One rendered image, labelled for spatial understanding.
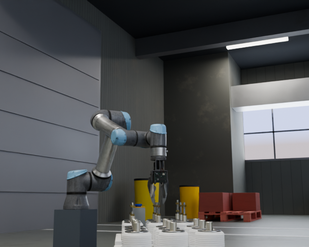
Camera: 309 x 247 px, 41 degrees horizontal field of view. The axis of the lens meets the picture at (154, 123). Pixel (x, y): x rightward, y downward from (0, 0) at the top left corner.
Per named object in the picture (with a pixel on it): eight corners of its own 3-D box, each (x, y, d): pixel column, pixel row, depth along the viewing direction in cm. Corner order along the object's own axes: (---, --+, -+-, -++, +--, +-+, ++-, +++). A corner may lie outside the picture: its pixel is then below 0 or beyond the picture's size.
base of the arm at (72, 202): (57, 209, 238) (58, 191, 240) (72, 209, 252) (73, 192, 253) (79, 209, 232) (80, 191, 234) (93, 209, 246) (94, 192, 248)
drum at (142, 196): (140, 219, 734) (140, 179, 747) (164, 220, 717) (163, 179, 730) (129, 221, 693) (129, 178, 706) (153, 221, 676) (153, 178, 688)
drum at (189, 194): (183, 217, 805) (183, 185, 816) (202, 217, 789) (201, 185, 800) (176, 218, 770) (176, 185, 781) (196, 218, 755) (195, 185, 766)
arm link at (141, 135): (129, 132, 203) (139, 128, 193) (149, 134, 208) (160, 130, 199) (129, 148, 201) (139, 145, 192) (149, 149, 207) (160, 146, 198)
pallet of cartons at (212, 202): (214, 217, 788) (213, 193, 797) (261, 218, 758) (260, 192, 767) (197, 221, 671) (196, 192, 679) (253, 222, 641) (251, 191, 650)
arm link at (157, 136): (160, 127, 199) (169, 124, 192) (160, 149, 197) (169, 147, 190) (145, 125, 195) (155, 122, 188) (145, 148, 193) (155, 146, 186)
